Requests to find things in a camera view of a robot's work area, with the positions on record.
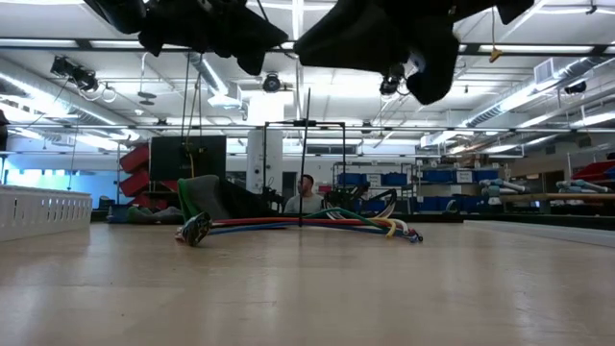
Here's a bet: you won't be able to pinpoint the black glove with grey back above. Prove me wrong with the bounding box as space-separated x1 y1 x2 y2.
125 205 185 225

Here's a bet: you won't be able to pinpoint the red storage bins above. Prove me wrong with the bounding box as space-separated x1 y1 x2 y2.
118 142 180 210

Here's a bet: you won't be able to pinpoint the black zip tie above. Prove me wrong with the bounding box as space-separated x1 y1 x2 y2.
297 86 311 228

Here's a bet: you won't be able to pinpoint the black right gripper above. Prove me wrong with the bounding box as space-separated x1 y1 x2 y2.
293 0 460 106

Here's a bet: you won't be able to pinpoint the wooden workbench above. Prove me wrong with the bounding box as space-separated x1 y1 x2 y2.
497 190 615 215

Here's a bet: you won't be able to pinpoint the dark cable end plug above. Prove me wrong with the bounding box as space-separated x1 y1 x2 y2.
175 210 213 248

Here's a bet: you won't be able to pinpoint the black display panel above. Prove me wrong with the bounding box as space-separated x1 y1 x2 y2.
149 136 227 182

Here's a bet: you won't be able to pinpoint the yellow hanging hook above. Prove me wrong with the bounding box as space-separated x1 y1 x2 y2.
488 7 504 63

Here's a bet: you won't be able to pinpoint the black hanging cable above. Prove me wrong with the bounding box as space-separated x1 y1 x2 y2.
180 51 204 145

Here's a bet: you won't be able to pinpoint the black metal rack frame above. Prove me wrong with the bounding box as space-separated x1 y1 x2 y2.
261 119 348 215

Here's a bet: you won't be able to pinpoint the bundle of coloured cables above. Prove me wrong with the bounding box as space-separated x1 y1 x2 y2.
209 216 419 241

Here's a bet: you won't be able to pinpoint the silver ceiling duct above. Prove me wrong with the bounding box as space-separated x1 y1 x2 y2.
189 51 230 97
463 56 615 130
0 56 141 129

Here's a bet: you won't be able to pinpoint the grey rolled mat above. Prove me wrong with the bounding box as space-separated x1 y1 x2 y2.
479 178 530 195
555 178 612 195

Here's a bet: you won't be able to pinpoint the white cable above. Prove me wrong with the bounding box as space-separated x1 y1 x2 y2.
326 210 410 236

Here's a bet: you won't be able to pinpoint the white slotted cable duct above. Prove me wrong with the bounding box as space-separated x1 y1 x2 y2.
0 185 93 243

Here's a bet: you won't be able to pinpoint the person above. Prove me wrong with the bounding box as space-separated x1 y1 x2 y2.
283 173 326 215

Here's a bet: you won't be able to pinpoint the ceiling light strip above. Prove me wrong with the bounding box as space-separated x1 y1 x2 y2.
478 44 596 54
569 111 615 129
0 37 78 49
89 39 145 49

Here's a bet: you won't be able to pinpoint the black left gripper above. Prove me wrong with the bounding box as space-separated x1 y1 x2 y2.
138 0 289 77

